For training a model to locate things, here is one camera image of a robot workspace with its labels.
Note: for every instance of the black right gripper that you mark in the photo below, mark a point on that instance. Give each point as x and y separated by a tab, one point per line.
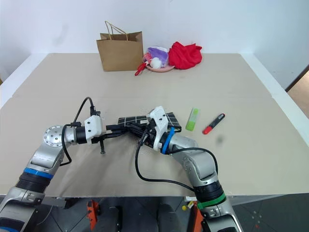
150	135

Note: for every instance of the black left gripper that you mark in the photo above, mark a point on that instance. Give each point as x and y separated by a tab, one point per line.
109	127

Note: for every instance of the black grid pouch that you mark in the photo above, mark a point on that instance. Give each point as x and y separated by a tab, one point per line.
131	119

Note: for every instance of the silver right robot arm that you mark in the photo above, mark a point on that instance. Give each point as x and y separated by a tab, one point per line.
200	164

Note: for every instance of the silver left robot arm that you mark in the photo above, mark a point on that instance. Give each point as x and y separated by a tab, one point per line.
46	154

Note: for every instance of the green highlighter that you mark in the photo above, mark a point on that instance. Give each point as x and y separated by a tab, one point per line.
192	119

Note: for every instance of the red marker with black cap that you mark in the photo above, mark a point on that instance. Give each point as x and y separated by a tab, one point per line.
213	124

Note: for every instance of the pink plate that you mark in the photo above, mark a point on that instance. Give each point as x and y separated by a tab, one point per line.
160	69

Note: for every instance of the white pompom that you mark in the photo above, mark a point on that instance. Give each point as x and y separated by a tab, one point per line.
156	62

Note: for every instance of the brown paper bag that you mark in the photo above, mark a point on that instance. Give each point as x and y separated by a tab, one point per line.
119	53

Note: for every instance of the purple plush toy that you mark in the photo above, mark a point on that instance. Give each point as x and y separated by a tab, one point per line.
159	53

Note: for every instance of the dark rounded shape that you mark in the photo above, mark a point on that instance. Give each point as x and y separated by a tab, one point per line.
114	217

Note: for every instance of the orange clamp under table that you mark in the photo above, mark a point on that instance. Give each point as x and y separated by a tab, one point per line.
92	213

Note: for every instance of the red cloth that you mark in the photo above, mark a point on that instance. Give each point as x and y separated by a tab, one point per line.
184	55

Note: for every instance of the small yellow object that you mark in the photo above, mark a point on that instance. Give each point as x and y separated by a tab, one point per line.
184	207

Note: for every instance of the orange table leg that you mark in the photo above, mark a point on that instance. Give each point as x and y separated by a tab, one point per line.
197	220

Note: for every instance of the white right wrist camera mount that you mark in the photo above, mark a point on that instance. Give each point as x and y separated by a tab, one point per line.
159	120

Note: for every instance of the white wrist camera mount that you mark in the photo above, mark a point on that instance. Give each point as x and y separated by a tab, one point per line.
159	120
93	125

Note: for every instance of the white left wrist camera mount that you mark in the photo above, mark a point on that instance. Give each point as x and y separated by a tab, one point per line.
93	125

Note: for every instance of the grey metal bracket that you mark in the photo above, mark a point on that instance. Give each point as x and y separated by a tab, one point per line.
56	201

